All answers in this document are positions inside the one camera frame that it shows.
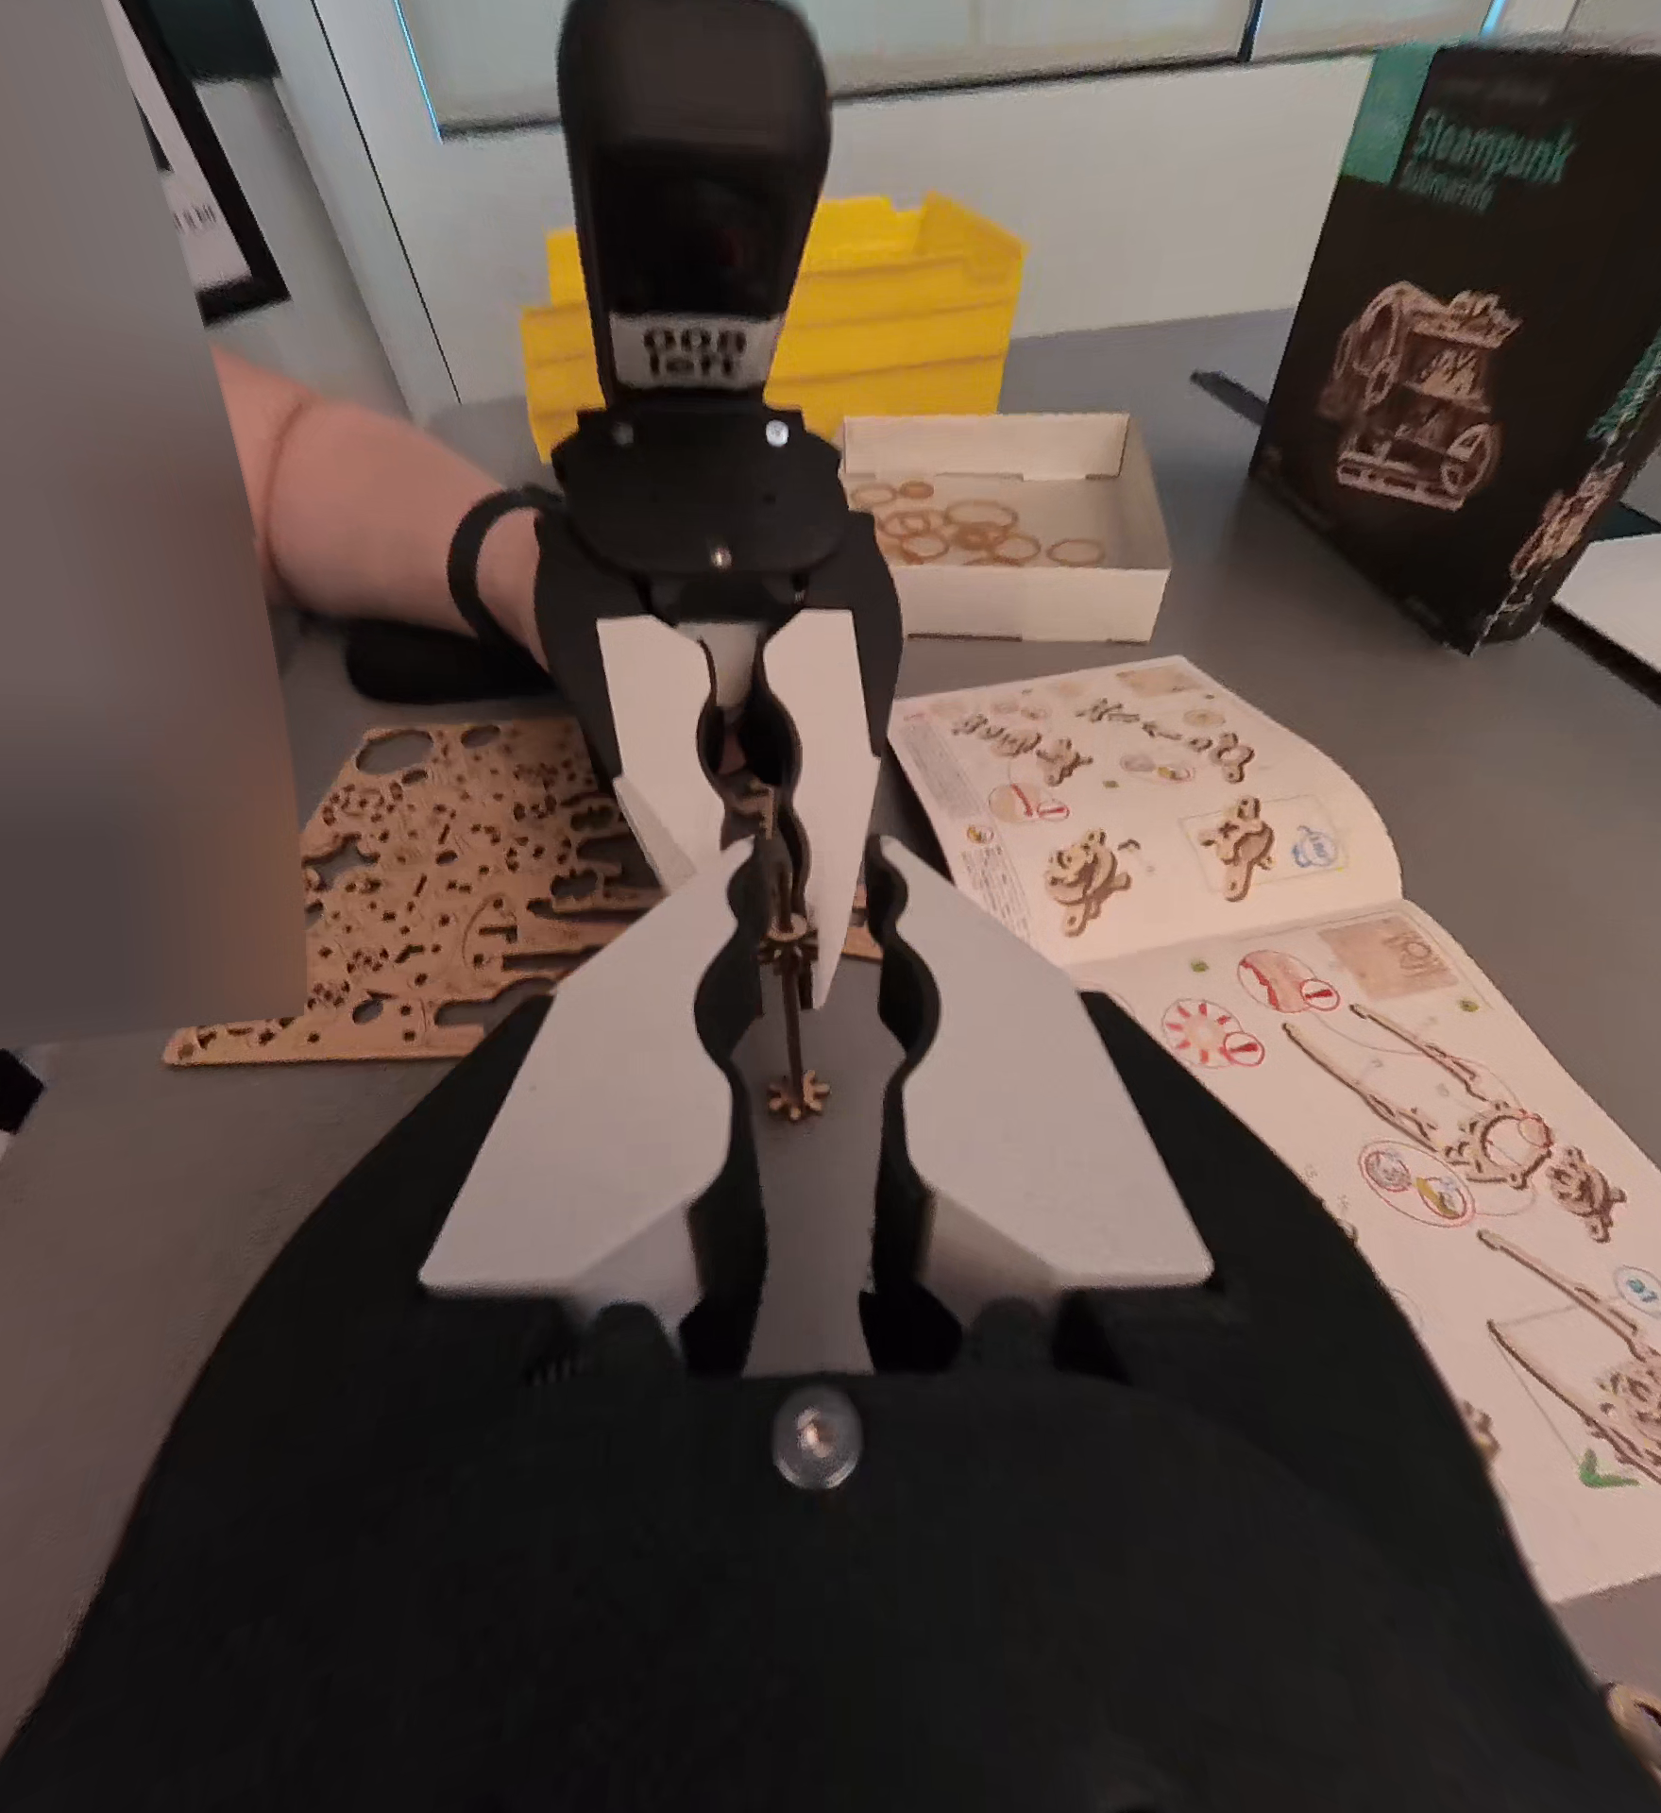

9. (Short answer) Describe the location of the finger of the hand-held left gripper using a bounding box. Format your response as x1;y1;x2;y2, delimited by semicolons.
768;600;876;1013
592;615;768;892

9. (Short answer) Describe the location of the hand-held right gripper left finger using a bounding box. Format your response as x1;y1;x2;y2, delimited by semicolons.
417;834;776;1373

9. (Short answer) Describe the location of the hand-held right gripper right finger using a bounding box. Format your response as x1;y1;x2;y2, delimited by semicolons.
859;834;1214;1373

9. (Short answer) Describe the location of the wooden axle with gears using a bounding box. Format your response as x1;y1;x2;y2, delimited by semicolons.
719;715;834;1130

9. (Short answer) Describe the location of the person's left forearm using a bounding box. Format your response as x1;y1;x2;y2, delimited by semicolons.
214;345;549;668

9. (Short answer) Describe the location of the laser-cut wooden parts sheet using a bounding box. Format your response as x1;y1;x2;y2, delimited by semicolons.
162;715;893;1072

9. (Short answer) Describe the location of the black model kit box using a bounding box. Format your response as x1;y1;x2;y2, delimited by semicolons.
1247;38;1661;652

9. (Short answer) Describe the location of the white cardboard box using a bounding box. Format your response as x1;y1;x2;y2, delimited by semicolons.
834;413;1172;646

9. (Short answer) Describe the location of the group of wooden rings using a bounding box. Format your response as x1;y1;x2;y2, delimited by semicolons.
845;474;1109;569

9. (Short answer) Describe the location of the yellow box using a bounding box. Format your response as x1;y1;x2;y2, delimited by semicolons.
517;192;1033;462

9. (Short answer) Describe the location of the illustrated instruction booklet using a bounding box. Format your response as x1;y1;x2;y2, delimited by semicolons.
887;652;1661;1603

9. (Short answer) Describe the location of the black framed picture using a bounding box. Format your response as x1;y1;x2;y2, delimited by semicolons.
101;0;291;327

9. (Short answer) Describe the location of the white sheet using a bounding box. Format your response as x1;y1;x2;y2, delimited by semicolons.
1551;525;1661;727

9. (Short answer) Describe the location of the black wrist strap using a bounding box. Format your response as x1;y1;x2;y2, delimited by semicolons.
445;481;562;641

